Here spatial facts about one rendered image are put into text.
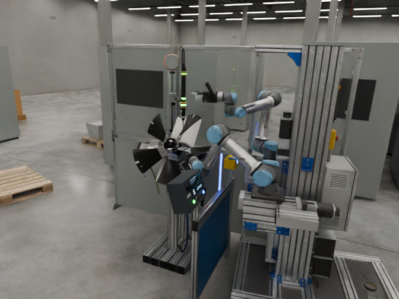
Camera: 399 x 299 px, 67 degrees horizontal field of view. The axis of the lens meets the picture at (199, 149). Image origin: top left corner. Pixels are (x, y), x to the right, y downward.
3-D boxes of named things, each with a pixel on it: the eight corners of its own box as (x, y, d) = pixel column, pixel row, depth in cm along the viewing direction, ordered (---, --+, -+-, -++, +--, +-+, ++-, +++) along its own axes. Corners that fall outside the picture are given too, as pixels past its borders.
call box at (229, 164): (228, 164, 288) (229, 153, 285) (238, 166, 284) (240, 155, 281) (223, 169, 274) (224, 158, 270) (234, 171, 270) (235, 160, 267)
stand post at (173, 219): (170, 253, 311) (170, 169, 285) (178, 255, 308) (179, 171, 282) (168, 255, 307) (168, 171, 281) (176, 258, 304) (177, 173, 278)
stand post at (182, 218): (180, 241, 332) (181, 139, 298) (187, 243, 328) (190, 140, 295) (178, 243, 328) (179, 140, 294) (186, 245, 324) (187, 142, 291)
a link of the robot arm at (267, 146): (269, 160, 250) (271, 144, 246) (259, 155, 262) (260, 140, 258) (280, 158, 256) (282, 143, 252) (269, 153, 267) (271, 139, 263)
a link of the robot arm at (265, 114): (259, 155, 260) (268, 91, 246) (249, 150, 273) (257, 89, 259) (270, 154, 266) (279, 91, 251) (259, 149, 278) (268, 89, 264)
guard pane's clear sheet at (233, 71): (115, 133, 374) (111, 47, 345) (337, 165, 284) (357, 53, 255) (114, 134, 373) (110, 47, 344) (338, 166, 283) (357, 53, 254)
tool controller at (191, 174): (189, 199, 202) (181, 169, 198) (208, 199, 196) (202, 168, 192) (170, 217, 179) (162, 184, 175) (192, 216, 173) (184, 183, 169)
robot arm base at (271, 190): (278, 188, 220) (279, 175, 217) (279, 197, 206) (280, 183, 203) (257, 185, 223) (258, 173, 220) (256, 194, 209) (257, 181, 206)
